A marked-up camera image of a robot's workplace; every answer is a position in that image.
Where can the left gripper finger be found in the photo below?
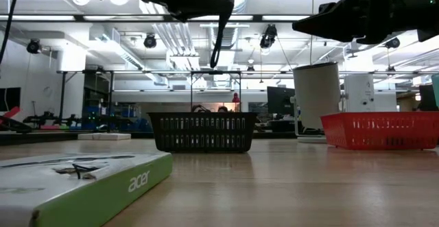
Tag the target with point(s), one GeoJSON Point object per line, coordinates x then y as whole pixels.
{"type": "Point", "coordinates": [195, 0]}

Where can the white green acer box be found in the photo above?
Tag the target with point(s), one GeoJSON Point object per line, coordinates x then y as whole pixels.
{"type": "Point", "coordinates": [85, 192]}

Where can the black slotted plastic basket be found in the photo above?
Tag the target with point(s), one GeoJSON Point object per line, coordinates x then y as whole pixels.
{"type": "Point", "coordinates": [205, 132]}

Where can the red slotted plastic basket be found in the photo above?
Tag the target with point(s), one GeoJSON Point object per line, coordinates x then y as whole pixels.
{"type": "Point", "coordinates": [377, 131]}

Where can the black wall screen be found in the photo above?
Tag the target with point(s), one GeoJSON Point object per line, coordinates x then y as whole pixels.
{"type": "Point", "coordinates": [10, 98]}

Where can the white pillar device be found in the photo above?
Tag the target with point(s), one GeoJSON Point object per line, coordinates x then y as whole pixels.
{"type": "Point", "coordinates": [358, 93]}

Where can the black computer monitor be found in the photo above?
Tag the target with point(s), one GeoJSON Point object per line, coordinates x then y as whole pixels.
{"type": "Point", "coordinates": [428, 98]}
{"type": "Point", "coordinates": [279, 100]}

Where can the small red lamp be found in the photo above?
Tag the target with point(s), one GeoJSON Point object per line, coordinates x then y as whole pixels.
{"type": "Point", "coordinates": [236, 98]}

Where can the teal translucent plastic bin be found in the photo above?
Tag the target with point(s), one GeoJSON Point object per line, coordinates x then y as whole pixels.
{"type": "Point", "coordinates": [435, 90]}

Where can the small flat white box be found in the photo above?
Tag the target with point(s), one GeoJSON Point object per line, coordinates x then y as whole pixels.
{"type": "Point", "coordinates": [103, 136]}

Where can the black metal stand frame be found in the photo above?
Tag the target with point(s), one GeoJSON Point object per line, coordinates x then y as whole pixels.
{"type": "Point", "coordinates": [215, 72]}

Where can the black ceiling spotlight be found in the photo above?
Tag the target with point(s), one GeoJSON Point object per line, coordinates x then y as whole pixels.
{"type": "Point", "coordinates": [150, 41]}
{"type": "Point", "coordinates": [33, 46]}
{"type": "Point", "coordinates": [268, 36]}
{"type": "Point", "coordinates": [392, 42]}

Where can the long light bar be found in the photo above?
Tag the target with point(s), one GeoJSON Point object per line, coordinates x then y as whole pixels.
{"type": "Point", "coordinates": [44, 18]}

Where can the person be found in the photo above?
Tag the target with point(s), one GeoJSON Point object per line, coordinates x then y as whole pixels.
{"type": "Point", "coordinates": [223, 109]}
{"type": "Point", "coordinates": [199, 108]}

